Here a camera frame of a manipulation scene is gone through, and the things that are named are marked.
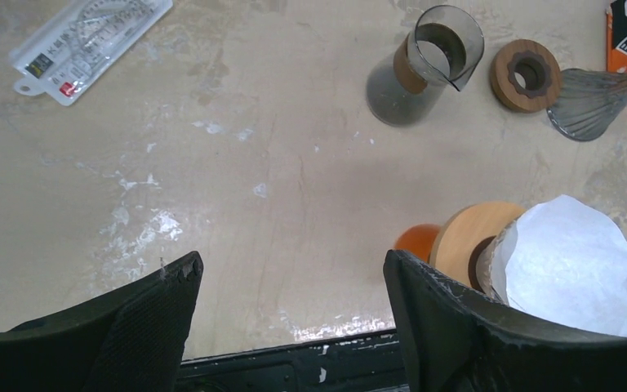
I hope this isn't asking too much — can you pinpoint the grey glass carafe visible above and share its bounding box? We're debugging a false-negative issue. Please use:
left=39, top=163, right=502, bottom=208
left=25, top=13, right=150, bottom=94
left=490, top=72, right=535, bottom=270
left=366, top=5, right=485, bottom=127

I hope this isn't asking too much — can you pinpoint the white paper coffee filter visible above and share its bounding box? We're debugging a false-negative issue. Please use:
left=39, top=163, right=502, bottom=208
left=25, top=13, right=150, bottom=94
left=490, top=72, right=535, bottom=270
left=482, top=195, right=627, bottom=338

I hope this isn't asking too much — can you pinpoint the clear plastic filter packet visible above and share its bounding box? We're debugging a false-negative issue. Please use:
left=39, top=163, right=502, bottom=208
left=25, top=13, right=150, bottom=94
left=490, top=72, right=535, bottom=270
left=9, top=0, right=174, bottom=106

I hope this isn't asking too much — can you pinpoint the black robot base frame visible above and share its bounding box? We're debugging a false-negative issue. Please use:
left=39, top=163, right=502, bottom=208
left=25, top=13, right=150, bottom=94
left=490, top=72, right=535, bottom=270
left=175, top=329, right=409, bottom=391

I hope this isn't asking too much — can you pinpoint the dark wooden dripper ring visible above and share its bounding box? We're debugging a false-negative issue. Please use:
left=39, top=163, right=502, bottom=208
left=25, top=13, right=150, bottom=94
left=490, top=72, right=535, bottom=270
left=488, top=38, right=563, bottom=114

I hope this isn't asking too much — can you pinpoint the orange glass carafe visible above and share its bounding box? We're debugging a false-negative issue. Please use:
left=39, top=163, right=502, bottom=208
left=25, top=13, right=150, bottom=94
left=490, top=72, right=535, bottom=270
left=394, top=224, right=441, bottom=263

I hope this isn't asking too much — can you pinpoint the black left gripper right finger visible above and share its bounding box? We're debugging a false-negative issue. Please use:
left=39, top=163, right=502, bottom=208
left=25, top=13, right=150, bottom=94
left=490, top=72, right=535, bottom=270
left=383, top=250, right=627, bottom=391

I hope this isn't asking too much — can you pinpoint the clear ribbed glass dripper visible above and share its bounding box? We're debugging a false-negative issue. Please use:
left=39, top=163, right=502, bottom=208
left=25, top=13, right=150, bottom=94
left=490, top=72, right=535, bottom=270
left=474, top=236, right=508, bottom=304

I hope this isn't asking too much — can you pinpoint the light wooden dripper ring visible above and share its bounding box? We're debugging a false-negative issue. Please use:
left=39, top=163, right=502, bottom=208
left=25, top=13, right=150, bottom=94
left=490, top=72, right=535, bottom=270
left=429, top=201, right=527, bottom=293

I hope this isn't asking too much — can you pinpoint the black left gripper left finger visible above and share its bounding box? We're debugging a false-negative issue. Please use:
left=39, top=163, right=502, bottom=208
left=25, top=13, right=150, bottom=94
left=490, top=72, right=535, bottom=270
left=0, top=251, right=203, bottom=391

